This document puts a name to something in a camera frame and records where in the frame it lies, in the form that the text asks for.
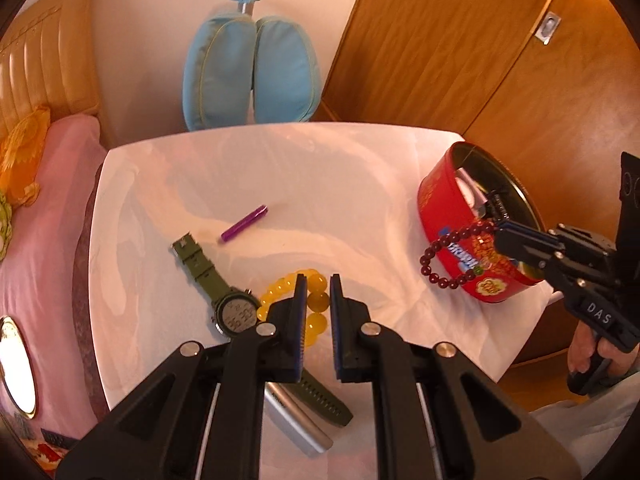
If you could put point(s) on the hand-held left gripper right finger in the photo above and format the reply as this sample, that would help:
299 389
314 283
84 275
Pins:
350 345

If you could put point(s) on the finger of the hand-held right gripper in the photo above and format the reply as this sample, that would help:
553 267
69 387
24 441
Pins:
527 231
520 248

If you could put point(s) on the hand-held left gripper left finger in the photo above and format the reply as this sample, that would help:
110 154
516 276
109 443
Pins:
292 340

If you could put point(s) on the red round tin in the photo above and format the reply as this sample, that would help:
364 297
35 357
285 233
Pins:
445 200

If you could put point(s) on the person's right forearm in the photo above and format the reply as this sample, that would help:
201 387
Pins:
600 420

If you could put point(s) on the person's right hand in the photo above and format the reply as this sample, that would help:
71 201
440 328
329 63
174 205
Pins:
580 355

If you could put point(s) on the black bow hair clip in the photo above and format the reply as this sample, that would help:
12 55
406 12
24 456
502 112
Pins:
496 205

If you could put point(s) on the green digital wristwatch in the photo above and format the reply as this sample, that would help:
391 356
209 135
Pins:
235 312

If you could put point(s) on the round clear labelled case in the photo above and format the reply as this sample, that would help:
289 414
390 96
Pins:
468 188

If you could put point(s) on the silver metal tube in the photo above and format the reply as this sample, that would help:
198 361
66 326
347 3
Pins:
300 425

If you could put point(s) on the small purple tube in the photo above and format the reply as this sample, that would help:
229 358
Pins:
244 224

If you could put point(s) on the wooden wardrobe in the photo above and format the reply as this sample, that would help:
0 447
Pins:
450 50

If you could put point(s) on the pink bed sheet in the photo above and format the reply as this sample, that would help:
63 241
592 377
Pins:
50 260

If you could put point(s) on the red printed packet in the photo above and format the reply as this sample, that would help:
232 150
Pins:
47 455

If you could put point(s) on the blue cushioned chair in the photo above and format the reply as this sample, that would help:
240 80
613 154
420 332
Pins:
220 75

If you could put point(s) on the oval gold-rimmed mirror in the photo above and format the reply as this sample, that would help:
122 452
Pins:
17 365

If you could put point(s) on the green cabbage plush toy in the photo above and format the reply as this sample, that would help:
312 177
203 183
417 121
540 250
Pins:
4 225

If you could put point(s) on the orange pillow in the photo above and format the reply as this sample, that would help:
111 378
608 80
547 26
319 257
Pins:
20 155

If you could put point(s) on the tan padded headboard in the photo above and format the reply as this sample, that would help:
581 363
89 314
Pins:
45 60

